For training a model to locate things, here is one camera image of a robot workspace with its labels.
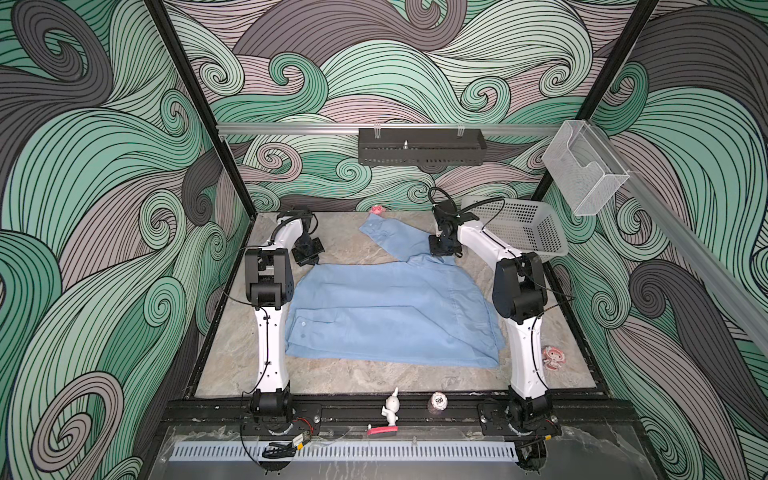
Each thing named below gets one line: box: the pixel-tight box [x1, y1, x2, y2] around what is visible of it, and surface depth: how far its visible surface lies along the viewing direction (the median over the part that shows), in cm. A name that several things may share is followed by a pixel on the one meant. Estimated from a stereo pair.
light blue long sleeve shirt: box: [284, 216, 506, 370], surface depth 92 cm
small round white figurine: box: [428, 391, 448, 415], surface depth 72 cm
